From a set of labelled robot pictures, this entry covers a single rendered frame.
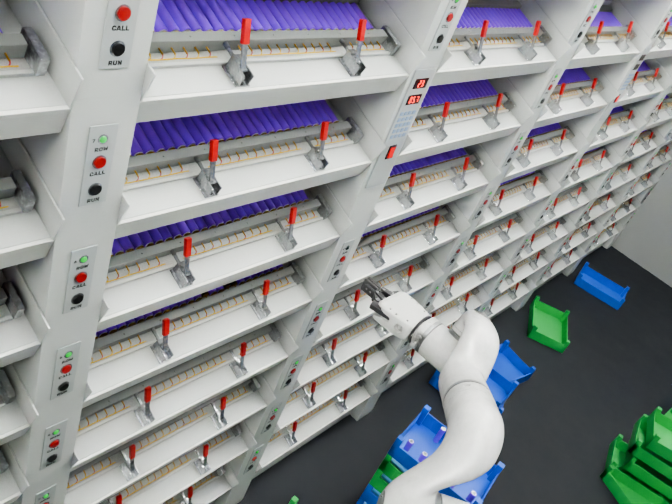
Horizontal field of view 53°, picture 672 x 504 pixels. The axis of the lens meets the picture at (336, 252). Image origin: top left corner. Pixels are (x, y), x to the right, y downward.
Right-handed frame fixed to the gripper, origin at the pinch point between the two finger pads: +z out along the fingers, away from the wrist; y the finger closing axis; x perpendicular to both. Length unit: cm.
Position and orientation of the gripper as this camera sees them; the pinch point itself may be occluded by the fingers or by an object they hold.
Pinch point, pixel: (370, 287)
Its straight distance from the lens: 155.4
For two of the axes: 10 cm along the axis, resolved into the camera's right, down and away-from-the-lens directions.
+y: 6.4, -2.3, 7.3
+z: -6.9, -5.9, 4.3
